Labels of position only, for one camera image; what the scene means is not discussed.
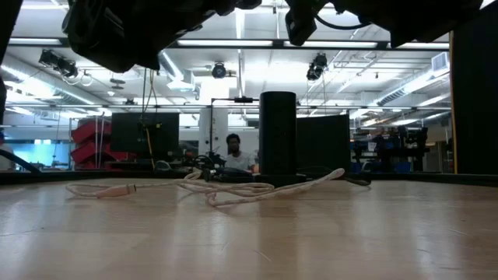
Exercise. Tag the person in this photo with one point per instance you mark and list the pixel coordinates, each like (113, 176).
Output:
(238, 160)

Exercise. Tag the black monitor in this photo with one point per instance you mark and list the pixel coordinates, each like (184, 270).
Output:
(128, 136)

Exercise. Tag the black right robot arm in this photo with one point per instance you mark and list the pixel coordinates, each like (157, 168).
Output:
(428, 19)

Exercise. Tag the red storage bin rack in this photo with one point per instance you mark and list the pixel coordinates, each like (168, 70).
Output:
(89, 134)

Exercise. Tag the thin black stand frame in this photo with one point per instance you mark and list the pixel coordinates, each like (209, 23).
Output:
(243, 100)

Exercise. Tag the white air vent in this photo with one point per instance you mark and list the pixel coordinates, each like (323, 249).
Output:
(440, 62)

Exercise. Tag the black beam with light strips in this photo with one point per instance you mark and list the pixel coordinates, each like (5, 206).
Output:
(280, 43)

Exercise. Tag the black partition panel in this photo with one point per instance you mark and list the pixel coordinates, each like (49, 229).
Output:
(323, 144)

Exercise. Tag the black aluminium table frame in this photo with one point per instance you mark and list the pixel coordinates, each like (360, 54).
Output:
(78, 176)

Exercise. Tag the black power strip tower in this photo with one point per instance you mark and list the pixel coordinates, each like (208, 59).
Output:
(278, 132)

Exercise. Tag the black mounted lamp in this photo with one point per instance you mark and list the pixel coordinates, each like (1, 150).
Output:
(58, 62)
(317, 70)

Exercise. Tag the black robot workstation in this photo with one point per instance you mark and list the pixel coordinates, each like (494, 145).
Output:
(412, 140)

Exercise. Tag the small round black camera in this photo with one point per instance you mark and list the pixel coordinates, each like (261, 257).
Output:
(219, 71)

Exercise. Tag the black curtain with yellow edge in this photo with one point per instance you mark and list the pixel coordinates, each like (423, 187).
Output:
(474, 116)

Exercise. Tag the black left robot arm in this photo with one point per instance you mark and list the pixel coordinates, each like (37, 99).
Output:
(116, 35)

